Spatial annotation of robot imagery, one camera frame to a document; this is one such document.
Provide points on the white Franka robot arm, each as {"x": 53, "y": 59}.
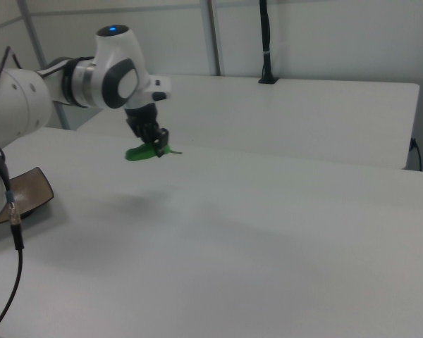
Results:
{"x": 14, "y": 98}

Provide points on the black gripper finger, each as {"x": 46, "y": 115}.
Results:
{"x": 161, "y": 142}
{"x": 148, "y": 140}

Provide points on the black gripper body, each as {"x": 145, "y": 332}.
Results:
{"x": 142, "y": 118}

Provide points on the black camera stand pole white band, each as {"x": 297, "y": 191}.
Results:
{"x": 266, "y": 35}

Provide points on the brown square ceramic plate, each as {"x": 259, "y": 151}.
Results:
{"x": 31, "y": 190}

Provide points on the green chili pepper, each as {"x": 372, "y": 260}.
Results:
{"x": 137, "y": 154}

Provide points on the grey metal partition post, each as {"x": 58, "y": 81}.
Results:
{"x": 213, "y": 42}

